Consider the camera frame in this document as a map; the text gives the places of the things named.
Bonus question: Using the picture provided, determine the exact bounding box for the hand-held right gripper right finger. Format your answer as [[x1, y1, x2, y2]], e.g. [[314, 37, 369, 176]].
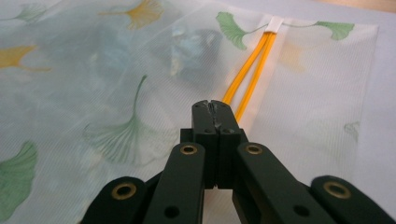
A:
[[212, 100, 249, 190]]

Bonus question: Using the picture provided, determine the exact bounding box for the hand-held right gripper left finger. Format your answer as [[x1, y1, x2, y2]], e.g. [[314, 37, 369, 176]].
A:
[[179, 100, 219, 190]]

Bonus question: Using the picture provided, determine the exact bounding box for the leaf print mesh laundry bag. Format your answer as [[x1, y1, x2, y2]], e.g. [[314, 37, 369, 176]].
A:
[[0, 0, 380, 224]]

